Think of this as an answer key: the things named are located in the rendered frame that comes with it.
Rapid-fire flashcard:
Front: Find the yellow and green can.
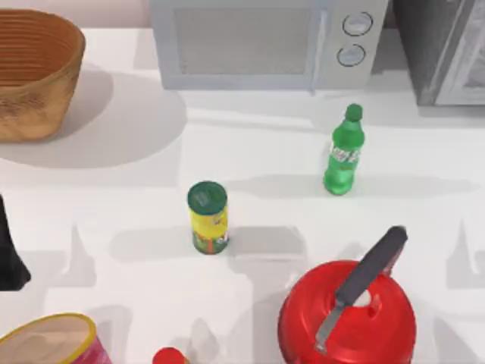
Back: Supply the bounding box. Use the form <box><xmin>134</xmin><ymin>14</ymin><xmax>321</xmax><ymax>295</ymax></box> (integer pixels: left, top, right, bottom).
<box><xmin>186</xmin><ymin>180</ymin><xmax>230</xmax><ymax>256</ymax></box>

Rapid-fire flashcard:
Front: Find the green bottle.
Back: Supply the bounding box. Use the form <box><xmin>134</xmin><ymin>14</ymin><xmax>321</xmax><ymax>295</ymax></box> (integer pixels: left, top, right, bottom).
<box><xmin>322</xmin><ymin>103</ymin><xmax>366</xmax><ymax>196</ymax></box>

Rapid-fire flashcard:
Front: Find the pale microwave oven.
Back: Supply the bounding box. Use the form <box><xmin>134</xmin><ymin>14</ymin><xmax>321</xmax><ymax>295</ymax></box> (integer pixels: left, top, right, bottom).
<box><xmin>148</xmin><ymin>0</ymin><xmax>391</xmax><ymax>96</ymax></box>

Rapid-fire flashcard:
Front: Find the microwave knob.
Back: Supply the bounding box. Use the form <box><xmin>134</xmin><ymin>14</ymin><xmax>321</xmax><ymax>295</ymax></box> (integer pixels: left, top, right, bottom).
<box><xmin>336</xmin><ymin>42</ymin><xmax>367</xmax><ymax>68</ymax></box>
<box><xmin>342</xmin><ymin>11</ymin><xmax>374</xmax><ymax>35</ymax></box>

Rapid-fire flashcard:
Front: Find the red bottle cap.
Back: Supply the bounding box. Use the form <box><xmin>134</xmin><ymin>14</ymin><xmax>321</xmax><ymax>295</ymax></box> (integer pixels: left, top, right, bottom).
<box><xmin>152</xmin><ymin>347</ymin><xmax>194</xmax><ymax>364</ymax></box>

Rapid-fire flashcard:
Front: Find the brown woven basket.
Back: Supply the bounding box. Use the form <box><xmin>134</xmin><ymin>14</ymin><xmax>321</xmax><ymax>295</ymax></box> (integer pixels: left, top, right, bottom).
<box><xmin>0</xmin><ymin>9</ymin><xmax>87</xmax><ymax>143</ymax></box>

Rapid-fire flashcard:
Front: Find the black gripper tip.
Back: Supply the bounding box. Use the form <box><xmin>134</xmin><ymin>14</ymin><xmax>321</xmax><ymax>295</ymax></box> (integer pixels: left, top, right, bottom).
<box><xmin>0</xmin><ymin>194</ymin><xmax>32</xmax><ymax>292</ymax></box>

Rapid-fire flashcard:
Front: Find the pink can with yellow rim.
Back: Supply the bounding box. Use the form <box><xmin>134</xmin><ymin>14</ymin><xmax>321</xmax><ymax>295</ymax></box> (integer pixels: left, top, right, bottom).
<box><xmin>0</xmin><ymin>312</ymin><xmax>114</xmax><ymax>364</ymax></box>

